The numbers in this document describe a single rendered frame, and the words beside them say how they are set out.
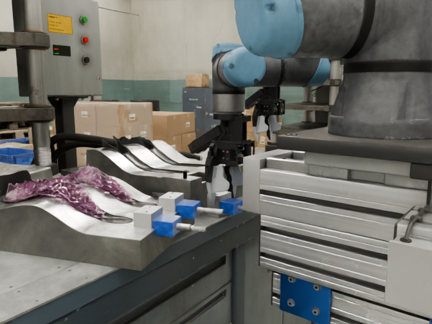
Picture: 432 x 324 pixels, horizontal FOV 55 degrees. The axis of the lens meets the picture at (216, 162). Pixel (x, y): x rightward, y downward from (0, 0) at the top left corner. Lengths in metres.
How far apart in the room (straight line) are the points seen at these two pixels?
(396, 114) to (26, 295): 0.58
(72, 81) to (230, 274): 1.04
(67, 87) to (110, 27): 8.20
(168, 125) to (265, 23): 5.18
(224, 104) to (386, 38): 0.43
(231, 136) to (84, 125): 4.41
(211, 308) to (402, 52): 0.81
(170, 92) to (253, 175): 8.90
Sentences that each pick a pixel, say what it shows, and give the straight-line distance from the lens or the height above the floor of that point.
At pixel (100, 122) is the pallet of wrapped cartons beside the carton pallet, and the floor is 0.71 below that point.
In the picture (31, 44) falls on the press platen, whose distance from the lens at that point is 1.56.
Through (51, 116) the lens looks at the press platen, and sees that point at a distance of 1.57.
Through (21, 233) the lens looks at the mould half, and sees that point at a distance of 0.85.
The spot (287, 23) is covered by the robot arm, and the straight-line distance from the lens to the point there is 0.52.
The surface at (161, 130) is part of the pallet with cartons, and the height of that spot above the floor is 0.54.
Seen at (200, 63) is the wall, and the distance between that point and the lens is 9.02.
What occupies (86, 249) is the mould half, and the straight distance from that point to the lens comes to 0.77.
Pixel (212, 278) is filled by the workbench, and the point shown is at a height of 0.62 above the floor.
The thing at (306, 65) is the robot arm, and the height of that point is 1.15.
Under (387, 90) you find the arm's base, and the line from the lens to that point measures 0.57.
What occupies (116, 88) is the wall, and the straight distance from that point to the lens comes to 9.92.
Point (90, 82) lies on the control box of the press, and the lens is 1.87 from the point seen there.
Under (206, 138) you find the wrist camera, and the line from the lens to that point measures 0.97.
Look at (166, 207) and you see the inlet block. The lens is 0.85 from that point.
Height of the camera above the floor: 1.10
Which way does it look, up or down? 10 degrees down
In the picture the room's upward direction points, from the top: straight up
